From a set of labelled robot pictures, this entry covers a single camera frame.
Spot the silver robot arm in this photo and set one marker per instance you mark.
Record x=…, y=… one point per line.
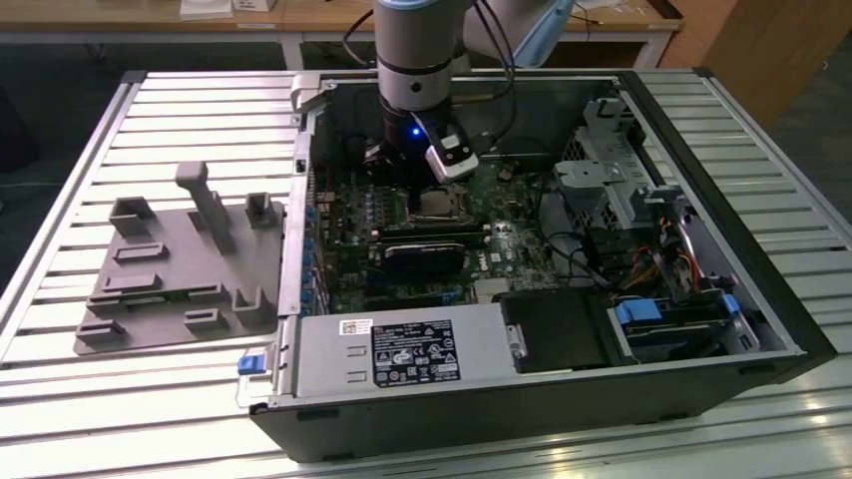
x=412, y=40

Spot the CPU socket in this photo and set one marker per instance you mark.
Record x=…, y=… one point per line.
x=432, y=220

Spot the green RAM stick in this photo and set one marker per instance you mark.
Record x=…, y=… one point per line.
x=143, y=299

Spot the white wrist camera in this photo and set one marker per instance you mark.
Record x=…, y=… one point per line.
x=452, y=164

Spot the silver CPU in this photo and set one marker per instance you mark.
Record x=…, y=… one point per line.
x=443, y=203

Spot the silver metal drive cage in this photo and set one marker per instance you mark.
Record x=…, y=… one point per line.
x=585, y=172

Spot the silver coin battery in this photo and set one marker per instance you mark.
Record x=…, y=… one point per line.
x=504, y=174

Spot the black PC case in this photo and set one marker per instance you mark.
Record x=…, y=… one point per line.
x=532, y=424

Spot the white code sticker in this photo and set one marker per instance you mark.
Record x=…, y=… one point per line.
x=353, y=327

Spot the blue disk carrier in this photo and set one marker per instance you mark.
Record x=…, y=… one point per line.
x=635, y=312

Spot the blue plastic latch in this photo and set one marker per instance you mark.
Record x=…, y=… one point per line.
x=729, y=307
x=253, y=364

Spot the white box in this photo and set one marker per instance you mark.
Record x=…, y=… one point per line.
x=207, y=9
x=256, y=5

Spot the small silver heatsink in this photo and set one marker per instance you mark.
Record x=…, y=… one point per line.
x=492, y=290

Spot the wooden desk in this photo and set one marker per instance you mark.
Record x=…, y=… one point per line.
x=319, y=22

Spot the green motherboard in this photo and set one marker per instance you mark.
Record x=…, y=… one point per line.
x=519, y=249

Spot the black plastic bay cover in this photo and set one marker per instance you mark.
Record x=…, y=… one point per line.
x=559, y=329

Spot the silver power supply unit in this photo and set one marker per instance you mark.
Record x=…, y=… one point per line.
x=319, y=359

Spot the grey parts rack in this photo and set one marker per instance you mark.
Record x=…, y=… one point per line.
x=173, y=279

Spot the black graphics card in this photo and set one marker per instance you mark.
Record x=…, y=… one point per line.
x=425, y=259

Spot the wooden cabinet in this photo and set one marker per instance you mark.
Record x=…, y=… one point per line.
x=765, y=50

